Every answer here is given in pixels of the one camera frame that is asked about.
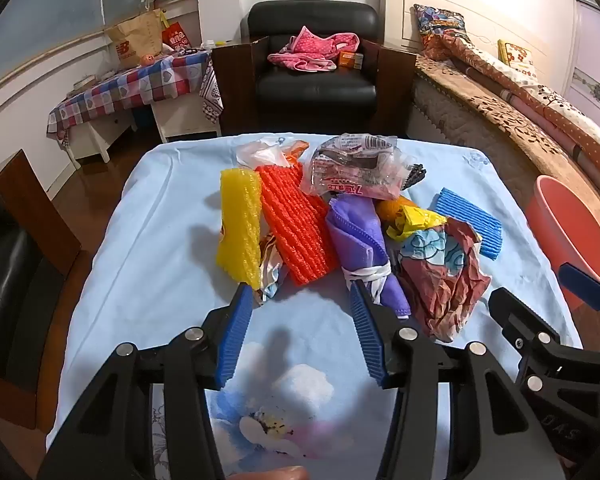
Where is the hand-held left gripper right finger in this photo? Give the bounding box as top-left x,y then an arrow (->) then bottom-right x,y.
349,280 -> 563,480

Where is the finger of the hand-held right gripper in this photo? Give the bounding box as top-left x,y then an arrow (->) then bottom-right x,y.
557,264 -> 600,317
489,287 -> 565,398

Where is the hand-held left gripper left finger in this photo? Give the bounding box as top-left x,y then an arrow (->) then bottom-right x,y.
37,284 -> 255,480

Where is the pink plastic bucket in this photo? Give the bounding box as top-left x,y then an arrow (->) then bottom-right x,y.
525,175 -> 600,311

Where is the shiny printed snack wrapper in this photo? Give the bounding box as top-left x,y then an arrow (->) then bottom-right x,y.
252,232 -> 293,306

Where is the floral wrapping paper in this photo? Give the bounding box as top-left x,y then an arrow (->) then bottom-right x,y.
395,220 -> 493,343

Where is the blue foam net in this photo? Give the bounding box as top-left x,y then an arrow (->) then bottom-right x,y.
432,187 -> 503,261

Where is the yellow foam net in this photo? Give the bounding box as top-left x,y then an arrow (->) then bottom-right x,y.
215,169 -> 263,291

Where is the yellow plastic wrapper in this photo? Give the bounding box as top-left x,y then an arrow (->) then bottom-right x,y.
386,205 -> 448,241

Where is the orange-red foam net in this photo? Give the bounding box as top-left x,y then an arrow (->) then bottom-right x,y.
255,162 -> 338,286

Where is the orange peel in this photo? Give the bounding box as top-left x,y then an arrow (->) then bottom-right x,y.
375,195 -> 421,223

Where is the black foam net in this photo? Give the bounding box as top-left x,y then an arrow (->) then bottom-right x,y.
402,162 -> 427,192

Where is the clear red-printed plastic wrapper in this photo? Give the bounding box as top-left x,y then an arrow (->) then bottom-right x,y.
300,134 -> 416,201

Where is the translucent plastic bag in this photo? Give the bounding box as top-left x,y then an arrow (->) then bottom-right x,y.
235,140 -> 311,171

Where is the person's left hand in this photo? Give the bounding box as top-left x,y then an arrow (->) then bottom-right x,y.
230,466 -> 308,480

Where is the light blue floral tablecloth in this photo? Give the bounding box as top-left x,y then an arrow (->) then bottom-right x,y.
45,132 -> 586,480

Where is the brown leaf-pattern blanket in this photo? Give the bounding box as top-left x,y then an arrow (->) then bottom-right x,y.
415,55 -> 600,241

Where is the polka dot floral quilt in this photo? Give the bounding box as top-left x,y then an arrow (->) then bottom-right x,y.
422,35 -> 600,196

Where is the quilted mattress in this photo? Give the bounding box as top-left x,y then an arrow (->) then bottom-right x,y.
405,77 -> 546,201

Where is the white side table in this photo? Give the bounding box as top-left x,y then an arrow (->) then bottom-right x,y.
67,95 -> 221,168

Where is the lilac wardrobe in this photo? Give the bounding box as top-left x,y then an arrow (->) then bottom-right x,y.
562,0 -> 600,126

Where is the yellow floral pillow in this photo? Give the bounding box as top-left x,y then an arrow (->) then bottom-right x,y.
497,39 -> 538,78

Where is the black leather sofa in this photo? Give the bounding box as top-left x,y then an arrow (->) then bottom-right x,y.
0,160 -> 46,376

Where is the brown wooden board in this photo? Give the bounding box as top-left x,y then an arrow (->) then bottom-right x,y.
0,149 -> 83,276

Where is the black leather armchair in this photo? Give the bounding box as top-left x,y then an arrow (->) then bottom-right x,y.
211,0 -> 418,141

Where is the patterned white cloth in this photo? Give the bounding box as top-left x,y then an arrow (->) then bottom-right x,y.
199,57 -> 225,123

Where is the checked tablecloth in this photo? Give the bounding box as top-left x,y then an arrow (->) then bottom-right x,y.
47,50 -> 216,138

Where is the small pale box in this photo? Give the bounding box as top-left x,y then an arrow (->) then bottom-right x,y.
67,77 -> 98,98

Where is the colourful printed pillow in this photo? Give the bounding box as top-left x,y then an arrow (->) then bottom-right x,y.
414,4 -> 468,41

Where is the pink polka dot garment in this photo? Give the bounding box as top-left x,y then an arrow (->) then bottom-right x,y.
267,25 -> 361,72

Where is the red gift bag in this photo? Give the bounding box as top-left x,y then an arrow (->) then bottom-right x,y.
161,21 -> 191,51

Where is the brown paper bag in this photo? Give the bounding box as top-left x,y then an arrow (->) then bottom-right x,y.
105,9 -> 166,68

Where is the cream bed headboard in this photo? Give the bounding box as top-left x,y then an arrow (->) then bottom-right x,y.
382,0 -> 581,61

